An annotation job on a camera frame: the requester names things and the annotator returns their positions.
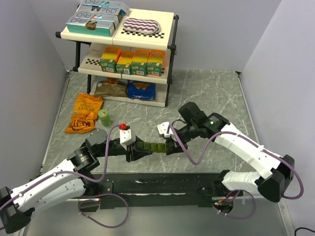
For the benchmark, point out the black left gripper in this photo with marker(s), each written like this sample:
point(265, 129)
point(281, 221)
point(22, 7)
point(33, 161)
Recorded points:
point(134, 154)

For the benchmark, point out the green lidded jar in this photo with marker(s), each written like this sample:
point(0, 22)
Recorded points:
point(104, 117)

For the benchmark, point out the teal rio box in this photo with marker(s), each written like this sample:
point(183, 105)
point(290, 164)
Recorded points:
point(115, 18)
point(111, 4)
point(90, 27)

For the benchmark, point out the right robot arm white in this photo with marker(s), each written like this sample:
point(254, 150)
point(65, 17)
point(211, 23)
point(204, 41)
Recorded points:
point(272, 173)

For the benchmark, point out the teal RiO box front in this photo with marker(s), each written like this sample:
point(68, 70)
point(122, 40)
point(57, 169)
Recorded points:
point(90, 27)

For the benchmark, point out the teal RiO box back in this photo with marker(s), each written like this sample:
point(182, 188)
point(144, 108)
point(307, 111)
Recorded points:
point(111, 4)

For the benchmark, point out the blue Doritos bag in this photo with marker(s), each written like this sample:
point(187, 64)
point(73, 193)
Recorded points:
point(141, 90)

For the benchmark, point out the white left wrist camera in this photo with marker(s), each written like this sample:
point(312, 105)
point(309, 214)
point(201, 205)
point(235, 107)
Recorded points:
point(127, 135)

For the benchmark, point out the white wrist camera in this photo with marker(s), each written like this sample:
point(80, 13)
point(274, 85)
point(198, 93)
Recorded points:
point(127, 135)
point(162, 130)

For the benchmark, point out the beige black shelf rack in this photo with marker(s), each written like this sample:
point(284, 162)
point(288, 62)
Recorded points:
point(89, 49)

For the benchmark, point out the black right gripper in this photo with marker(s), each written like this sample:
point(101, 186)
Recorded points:
point(172, 150)

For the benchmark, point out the teal RiO box middle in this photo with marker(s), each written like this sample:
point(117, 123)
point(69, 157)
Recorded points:
point(115, 18)

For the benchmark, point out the green scrub daddy box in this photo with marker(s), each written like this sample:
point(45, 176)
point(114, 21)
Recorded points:
point(139, 62)
point(155, 62)
point(123, 65)
point(109, 59)

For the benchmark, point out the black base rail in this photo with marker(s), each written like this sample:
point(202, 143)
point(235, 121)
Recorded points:
point(157, 189)

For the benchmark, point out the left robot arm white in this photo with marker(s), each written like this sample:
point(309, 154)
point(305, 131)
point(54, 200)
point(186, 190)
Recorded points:
point(72, 178)

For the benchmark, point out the orange honey dijon chip bag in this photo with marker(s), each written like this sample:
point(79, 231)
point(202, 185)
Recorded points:
point(85, 114)

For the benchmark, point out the cassava chips bag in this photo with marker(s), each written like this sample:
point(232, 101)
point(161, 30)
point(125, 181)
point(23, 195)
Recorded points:
point(113, 87)

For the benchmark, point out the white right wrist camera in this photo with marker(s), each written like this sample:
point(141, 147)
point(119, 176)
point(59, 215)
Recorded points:
point(162, 130)

